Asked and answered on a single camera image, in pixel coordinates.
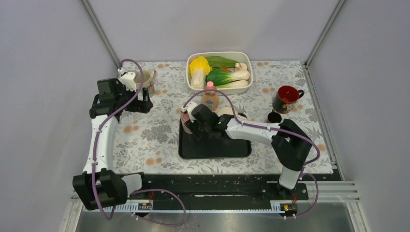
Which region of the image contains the pink patterned mug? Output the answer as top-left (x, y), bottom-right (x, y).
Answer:
top-left (180, 112), bottom-right (192, 134)

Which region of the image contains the black rectangular tray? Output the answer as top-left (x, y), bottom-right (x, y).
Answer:
top-left (178, 122), bottom-right (252, 160)

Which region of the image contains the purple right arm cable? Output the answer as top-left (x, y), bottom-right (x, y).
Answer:
top-left (182, 89), bottom-right (321, 220)

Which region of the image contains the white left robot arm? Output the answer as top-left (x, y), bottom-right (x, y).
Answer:
top-left (72, 78), bottom-right (153, 211)

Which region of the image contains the floral patterned table mat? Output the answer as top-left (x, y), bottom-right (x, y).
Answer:
top-left (113, 61), bottom-right (333, 174)

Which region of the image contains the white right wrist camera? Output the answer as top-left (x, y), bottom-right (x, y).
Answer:
top-left (181, 101), bottom-right (198, 123)

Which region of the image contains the large cream mug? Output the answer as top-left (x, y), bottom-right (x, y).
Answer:
top-left (217, 107), bottom-right (248, 120)

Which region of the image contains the bok choy toy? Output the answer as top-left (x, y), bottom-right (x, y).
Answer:
top-left (206, 69), bottom-right (250, 87)

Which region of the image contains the green leaf vegetable toy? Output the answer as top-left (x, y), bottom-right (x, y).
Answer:
top-left (205, 56), bottom-right (238, 69)

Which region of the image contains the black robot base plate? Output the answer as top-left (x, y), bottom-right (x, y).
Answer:
top-left (129, 174), bottom-right (309, 210)

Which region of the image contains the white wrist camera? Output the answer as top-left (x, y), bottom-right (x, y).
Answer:
top-left (181, 101), bottom-right (198, 123)
top-left (117, 68), bottom-right (137, 92)

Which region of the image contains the yellow napa cabbage toy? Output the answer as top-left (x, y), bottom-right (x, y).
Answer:
top-left (189, 56), bottom-right (213, 89)

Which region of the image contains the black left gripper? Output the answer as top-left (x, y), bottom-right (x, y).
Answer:
top-left (116, 83), bottom-right (152, 113)

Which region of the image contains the small brown mug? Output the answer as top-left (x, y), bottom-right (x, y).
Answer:
top-left (267, 112), bottom-right (282, 123)

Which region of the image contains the orange bottle with pink cap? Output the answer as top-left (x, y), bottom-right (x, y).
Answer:
top-left (201, 81), bottom-right (220, 112)

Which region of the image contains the cream seashell mug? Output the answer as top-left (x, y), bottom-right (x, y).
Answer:
top-left (134, 69), bottom-right (157, 97)

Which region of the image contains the black mug with orange flowers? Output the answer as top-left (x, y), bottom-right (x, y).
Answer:
top-left (272, 86), bottom-right (305, 114)

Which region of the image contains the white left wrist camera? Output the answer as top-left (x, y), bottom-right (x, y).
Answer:
top-left (117, 68), bottom-right (137, 92)

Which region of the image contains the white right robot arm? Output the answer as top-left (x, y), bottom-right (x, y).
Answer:
top-left (183, 102), bottom-right (313, 199)

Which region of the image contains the mushroom toy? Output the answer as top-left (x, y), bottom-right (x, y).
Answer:
top-left (234, 63), bottom-right (248, 72)

